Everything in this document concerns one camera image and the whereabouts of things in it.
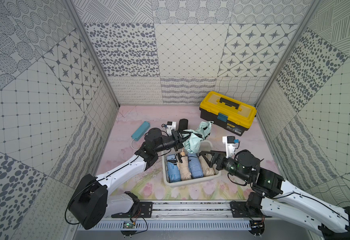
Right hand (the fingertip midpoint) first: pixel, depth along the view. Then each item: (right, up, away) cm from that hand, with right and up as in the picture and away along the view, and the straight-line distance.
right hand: (206, 153), depth 67 cm
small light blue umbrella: (-3, -11, +14) cm, 18 cm away
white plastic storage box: (+4, -13, +11) cm, 17 cm away
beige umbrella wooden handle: (-10, -11, +14) cm, 20 cm away
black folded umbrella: (-10, +12, +40) cm, 43 cm away
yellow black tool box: (+21, +19, +27) cm, 39 cm away
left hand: (-6, +10, 0) cm, 11 cm away
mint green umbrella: (-6, +5, -5) cm, 10 cm away
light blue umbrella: (-16, -13, +15) cm, 25 cm away
